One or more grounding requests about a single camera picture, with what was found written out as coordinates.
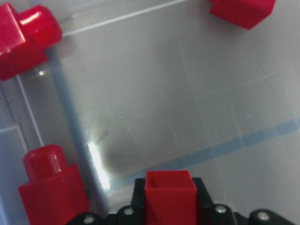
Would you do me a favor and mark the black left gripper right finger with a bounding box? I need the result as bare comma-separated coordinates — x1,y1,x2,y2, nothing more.
192,178,213,208

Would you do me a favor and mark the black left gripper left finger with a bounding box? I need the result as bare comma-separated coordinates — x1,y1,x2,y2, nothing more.
131,178,146,209

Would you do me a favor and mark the red block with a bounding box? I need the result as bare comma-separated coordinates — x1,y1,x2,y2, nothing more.
144,170,197,225
18,144,90,225

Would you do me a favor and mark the clear plastic storage box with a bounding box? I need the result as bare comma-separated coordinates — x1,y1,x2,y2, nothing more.
0,0,300,223

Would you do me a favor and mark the red block far corner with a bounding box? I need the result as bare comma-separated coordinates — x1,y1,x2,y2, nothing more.
210,0,276,30

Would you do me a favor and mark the red block box corner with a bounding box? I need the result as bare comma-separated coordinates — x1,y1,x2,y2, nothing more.
0,3,62,81

